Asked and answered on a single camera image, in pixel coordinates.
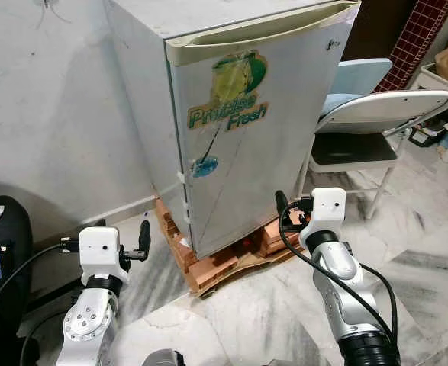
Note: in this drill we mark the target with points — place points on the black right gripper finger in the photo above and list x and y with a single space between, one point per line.
282 203

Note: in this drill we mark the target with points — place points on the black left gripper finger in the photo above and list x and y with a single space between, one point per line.
144 238
100 223

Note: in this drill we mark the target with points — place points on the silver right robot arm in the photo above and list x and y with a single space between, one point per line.
338 259

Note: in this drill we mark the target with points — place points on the red brick fridge base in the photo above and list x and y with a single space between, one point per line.
208 271

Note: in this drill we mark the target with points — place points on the white mini fridge cabinet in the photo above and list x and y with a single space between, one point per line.
143 99

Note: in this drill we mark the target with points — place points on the grey robot left leg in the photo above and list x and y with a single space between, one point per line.
162 358

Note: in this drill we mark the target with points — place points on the black office chair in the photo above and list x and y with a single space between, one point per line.
10 305

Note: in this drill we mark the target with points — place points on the green Precise Fresh sticker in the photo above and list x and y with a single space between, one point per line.
239 76

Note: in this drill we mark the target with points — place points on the white folding chair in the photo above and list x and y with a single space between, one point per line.
384 103

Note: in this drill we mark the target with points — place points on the white plastic basket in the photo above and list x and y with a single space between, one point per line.
430 76

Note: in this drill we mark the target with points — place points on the maroon tiled pillar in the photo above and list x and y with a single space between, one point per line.
418 30

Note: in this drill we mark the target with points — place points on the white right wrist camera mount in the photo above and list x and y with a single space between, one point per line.
328 210

